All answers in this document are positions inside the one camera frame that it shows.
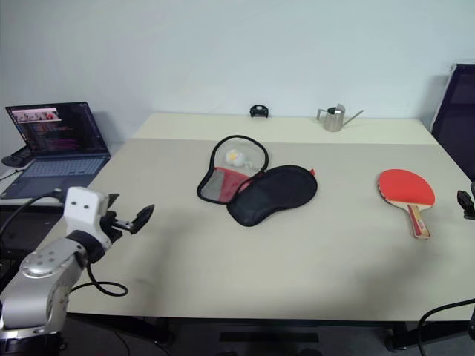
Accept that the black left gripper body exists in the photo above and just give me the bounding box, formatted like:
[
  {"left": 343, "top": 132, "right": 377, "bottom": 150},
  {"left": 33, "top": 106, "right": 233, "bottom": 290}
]
[{"left": 97, "top": 193, "right": 134, "bottom": 243}]

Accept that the black handheld controller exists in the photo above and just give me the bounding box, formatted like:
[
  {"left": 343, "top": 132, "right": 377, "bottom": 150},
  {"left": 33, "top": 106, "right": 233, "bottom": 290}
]
[{"left": 1, "top": 145, "right": 33, "bottom": 168}]

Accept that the red and black paddle case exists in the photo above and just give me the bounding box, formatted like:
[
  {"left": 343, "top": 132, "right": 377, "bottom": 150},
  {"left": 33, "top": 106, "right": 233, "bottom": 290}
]
[{"left": 196, "top": 134, "right": 319, "bottom": 228}]

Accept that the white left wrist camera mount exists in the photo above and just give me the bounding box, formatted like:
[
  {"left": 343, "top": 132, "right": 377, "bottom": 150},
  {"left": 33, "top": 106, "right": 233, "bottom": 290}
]
[{"left": 62, "top": 186, "right": 109, "bottom": 248}]

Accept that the black office chair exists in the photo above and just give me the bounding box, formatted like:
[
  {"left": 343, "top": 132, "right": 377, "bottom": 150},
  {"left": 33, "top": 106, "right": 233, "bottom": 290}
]
[{"left": 429, "top": 62, "right": 475, "bottom": 182}]

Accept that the open dark blue laptop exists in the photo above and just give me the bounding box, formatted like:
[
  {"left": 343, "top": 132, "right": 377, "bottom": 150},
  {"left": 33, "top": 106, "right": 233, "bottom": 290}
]
[{"left": 0, "top": 101, "right": 112, "bottom": 200}]

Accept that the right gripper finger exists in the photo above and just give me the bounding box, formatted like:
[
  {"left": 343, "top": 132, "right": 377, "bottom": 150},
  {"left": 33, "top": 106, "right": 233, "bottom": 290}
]
[{"left": 456, "top": 189, "right": 475, "bottom": 220}]

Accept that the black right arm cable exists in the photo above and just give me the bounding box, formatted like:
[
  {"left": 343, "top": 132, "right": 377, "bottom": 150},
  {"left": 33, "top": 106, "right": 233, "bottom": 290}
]
[{"left": 416, "top": 297, "right": 475, "bottom": 354}]

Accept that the white yellow duck keychain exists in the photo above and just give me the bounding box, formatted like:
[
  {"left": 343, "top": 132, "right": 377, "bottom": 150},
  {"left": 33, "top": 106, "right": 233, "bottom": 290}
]
[{"left": 224, "top": 148, "right": 258, "bottom": 172}]

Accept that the black table frame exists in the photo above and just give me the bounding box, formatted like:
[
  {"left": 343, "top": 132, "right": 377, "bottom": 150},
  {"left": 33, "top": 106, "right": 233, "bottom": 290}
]
[{"left": 65, "top": 313, "right": 475, "bottom": 353}]

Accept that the steel watering can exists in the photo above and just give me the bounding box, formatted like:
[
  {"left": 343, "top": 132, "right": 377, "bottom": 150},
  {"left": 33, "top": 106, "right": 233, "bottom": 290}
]
[{"left": 315, "top": 104, "right": 366, "bottom": 133}]

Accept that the red table tennis paddle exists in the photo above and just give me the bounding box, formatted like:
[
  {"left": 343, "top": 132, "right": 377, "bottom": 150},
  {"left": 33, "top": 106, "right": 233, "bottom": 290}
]
[{"left": 376, "top": 168, "right": 436, "bottom": 240}]

